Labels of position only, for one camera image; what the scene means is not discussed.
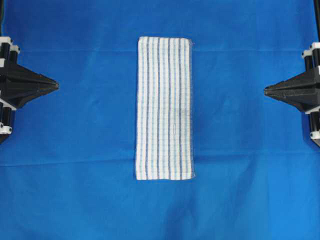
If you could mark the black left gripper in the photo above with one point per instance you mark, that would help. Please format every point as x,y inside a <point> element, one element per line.
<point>16,98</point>

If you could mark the white blue striped towel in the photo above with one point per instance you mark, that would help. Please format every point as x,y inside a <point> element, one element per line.
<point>164,109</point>

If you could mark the blue table cloth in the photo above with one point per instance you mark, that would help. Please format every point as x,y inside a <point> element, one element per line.
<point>67,172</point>

